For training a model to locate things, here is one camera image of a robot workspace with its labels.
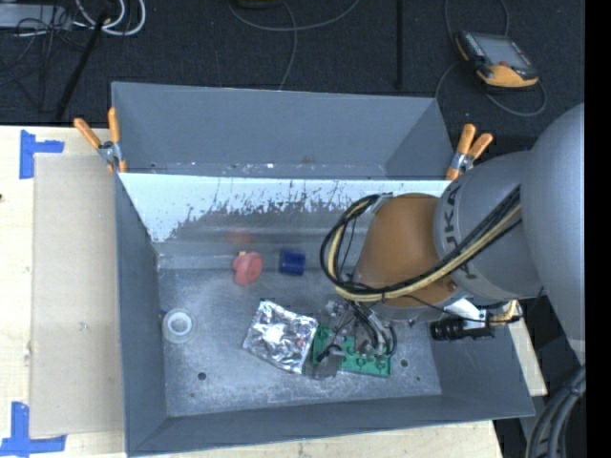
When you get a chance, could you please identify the black cylinder on white bracket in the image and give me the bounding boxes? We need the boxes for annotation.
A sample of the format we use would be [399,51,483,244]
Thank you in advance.
[429,298,524,343]

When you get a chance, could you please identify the clear tape ring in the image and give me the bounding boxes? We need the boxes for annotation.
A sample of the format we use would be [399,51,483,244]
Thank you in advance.
[160,308,196,344]

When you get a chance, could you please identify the red toy knob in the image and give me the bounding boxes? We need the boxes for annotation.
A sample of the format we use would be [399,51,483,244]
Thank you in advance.
[231,250,264,287]

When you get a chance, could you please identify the grey metal bin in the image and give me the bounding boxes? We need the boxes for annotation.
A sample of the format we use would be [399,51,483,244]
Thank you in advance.
[110,81,537,457]

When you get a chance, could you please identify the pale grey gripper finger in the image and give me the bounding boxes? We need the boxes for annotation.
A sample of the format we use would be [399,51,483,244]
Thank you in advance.
[312,349,344,381]
[327,323,352,352]

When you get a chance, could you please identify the pale cardboard board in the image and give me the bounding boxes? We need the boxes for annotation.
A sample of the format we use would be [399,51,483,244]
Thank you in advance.
[28,153,126,441]

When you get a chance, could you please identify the blue block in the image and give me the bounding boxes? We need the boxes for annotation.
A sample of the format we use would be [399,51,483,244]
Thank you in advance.
[278,248,306,277]

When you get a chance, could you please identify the silver foil packet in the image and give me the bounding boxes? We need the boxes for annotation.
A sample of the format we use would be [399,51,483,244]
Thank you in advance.
[242,299,320,375]

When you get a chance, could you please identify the dark green flat block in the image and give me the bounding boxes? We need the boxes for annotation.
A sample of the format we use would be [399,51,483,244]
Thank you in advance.
[312,324,392,380]

